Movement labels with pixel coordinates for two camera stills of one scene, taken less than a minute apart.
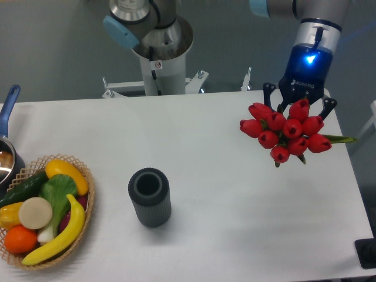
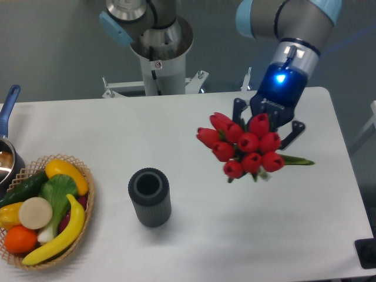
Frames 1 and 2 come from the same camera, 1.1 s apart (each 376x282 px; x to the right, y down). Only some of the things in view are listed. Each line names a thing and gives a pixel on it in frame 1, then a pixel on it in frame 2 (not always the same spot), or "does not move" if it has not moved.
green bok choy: (56, 190) does not move
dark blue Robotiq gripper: (309, 64) to (277, 97)
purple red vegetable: (81, 200) does not move
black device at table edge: (366, 249) does not move
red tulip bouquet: (291, 134) to (247, 150)
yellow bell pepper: (9, 216) does not move
